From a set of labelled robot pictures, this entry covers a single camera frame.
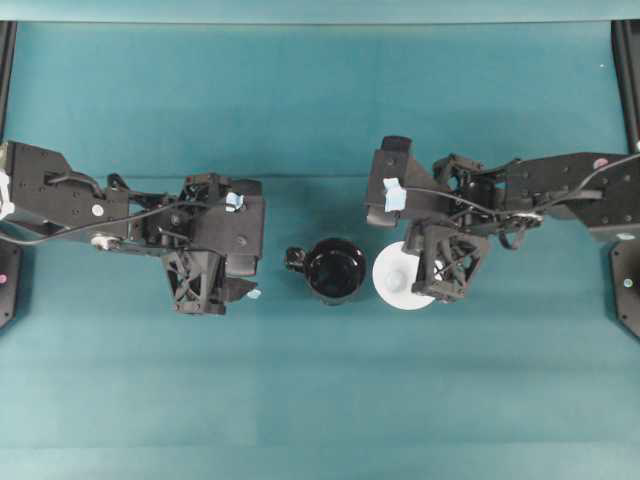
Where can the right black frame rail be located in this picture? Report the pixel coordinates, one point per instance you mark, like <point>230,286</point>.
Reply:
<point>625,49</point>

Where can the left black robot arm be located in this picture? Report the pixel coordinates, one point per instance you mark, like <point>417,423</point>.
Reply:
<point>42,194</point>

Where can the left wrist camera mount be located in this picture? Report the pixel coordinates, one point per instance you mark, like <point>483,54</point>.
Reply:
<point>196,281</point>

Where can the black glossy cup holder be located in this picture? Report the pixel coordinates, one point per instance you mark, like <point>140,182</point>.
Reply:
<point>334,269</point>

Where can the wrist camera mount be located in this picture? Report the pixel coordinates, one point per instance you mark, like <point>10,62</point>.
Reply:
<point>447,260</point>
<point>196,281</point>

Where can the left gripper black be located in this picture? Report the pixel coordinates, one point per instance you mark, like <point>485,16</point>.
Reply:
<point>232,226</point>

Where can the white paper cup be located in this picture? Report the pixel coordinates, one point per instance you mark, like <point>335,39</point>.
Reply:
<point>394,273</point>

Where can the black frame rail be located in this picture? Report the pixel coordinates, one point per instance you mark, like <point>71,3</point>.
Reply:
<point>625,49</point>
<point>7,47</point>

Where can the left black frame rail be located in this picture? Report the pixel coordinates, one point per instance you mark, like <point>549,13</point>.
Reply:
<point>7,47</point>

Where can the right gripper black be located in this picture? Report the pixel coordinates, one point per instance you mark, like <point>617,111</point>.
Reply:
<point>399,188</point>

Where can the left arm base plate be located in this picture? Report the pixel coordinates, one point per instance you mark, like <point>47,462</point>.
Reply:
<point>11,259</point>

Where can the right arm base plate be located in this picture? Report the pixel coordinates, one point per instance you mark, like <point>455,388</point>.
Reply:
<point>624,266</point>

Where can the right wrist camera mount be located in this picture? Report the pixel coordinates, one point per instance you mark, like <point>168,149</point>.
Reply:
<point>447,260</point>

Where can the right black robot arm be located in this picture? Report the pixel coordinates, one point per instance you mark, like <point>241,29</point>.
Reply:
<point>601,190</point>

